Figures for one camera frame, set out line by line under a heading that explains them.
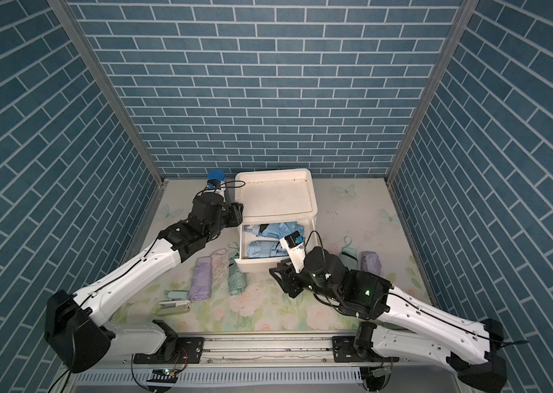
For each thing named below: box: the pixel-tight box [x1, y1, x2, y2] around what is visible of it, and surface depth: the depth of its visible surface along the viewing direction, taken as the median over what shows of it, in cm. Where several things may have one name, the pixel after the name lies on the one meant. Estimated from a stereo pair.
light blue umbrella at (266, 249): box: [247, 239, 289, 259], surface depth 76 cm
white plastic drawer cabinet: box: [234, 168, 318, 244], surface depth 84 cm
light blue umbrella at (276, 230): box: [243, 221, 306, 240], surface depth 80 cm
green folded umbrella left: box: [228, 252, 248, 296], surface depth 85 cm
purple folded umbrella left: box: [188, 256, 212, 301], surface depth 88 cm
